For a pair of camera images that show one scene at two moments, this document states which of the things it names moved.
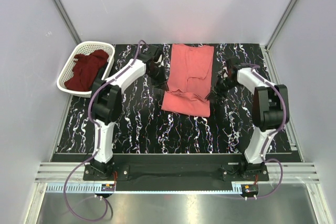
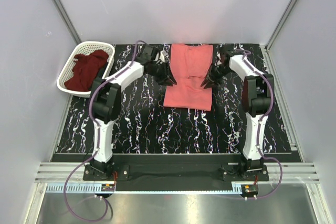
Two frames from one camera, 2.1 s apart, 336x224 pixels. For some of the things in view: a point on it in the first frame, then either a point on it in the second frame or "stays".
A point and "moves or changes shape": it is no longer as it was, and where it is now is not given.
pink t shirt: (189, 80) moves or changes shape
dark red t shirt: (86, 68) stays
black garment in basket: (98, 82) stays
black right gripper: (217, 92) -> (213, 81)
